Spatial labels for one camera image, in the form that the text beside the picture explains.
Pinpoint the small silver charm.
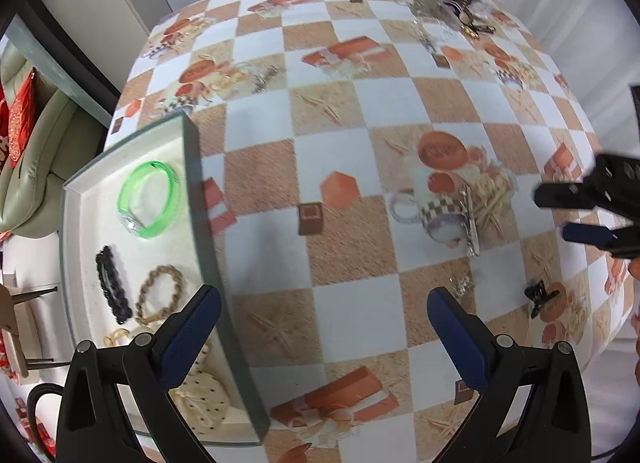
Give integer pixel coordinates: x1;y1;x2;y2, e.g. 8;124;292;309
252;65;279;94

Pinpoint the small black claw clip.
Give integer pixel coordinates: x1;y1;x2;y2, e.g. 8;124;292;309
524;280;550;319

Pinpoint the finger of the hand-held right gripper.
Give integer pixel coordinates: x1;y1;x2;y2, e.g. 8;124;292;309
534;153;640;222
561;224;640;260

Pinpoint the brown wooden bead bracelet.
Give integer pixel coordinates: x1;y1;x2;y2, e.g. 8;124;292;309
135;264;187;327

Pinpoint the grey shallow tray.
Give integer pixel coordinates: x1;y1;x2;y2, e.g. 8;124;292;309
59;112;271;446

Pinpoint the yellow flower bracelet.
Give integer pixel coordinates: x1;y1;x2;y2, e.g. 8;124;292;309
104;327;151;347

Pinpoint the black bead bracelet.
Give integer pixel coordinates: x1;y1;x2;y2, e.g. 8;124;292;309
95;245;134;322

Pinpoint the red patterned cushion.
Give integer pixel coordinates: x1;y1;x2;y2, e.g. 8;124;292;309
7;70;37;170
0;88;11;174

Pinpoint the silver metal hair clip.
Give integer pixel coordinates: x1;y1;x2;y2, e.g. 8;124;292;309
460;185;484;258

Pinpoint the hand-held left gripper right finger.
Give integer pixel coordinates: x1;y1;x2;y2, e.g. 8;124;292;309
427;286;593;463

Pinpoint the clear plastic bracelet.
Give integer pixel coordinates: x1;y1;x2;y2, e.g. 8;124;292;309
415;18;454;44

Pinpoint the wooden chair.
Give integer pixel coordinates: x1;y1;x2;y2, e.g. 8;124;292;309
0;285;59;385

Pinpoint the cream polka dot scrunchie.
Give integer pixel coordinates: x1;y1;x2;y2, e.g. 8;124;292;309
172;343;237;432

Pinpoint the black cable loop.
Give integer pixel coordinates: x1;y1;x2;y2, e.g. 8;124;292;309
25;382;64;463

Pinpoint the beige leather sofa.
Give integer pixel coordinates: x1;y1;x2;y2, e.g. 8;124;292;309
0;40;109;240

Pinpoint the silver key ring bunch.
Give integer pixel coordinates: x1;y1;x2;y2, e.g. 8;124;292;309
407;0;461;26

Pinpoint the green translucent bangle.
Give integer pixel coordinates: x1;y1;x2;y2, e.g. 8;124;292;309
117;160;180;240

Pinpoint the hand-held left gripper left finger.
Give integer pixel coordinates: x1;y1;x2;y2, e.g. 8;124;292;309
55;284;222;463

